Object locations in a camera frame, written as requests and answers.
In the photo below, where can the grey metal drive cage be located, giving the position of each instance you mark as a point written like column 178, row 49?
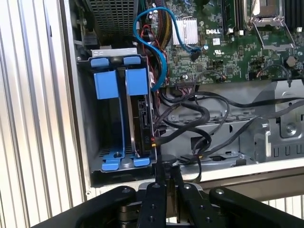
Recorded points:
column 261, row 140

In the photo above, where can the silver power supply box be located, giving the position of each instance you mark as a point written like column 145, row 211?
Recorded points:
column 111, row 16

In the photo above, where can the thin metal locking lever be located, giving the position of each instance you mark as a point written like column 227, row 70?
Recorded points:
column 249, row 25

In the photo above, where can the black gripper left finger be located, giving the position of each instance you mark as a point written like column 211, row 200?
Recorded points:
column 153, row 202

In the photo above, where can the blue disk carrier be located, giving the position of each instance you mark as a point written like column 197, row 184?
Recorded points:
column 99, row 62

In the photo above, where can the round coin cell battery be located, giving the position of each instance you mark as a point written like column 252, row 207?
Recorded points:
column 291, row 62

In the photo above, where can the green motherboard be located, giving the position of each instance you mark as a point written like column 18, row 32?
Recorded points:
column 237, row 61

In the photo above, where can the CPU socket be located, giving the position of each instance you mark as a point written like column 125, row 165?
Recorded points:
column 268, row 6

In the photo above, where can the grey metal disk bay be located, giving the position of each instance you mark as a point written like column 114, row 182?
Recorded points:
column 95, row 130

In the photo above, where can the finned chipset heatsink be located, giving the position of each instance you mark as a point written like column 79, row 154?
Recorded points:
column 185, row 32

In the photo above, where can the metal socket cover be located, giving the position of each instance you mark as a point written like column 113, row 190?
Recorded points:
column 268, row 21

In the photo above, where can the hard disk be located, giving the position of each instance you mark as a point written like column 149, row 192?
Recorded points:
column 105, row 85

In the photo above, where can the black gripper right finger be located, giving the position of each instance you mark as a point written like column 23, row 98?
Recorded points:
column 194, row 206

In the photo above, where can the dark grey PC case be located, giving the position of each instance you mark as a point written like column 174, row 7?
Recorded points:
column 237, row 175

